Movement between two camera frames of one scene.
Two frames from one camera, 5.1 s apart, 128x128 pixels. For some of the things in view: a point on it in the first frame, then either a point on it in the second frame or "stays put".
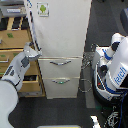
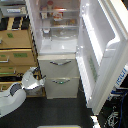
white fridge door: [59, 26] → [102, 46]
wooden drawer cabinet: [14, 35] stays put
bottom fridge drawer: [61, 87] stays put
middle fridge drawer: [60, 66] stays put
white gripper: [30, 51] → [29, 81]
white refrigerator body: [59, 28] stays put
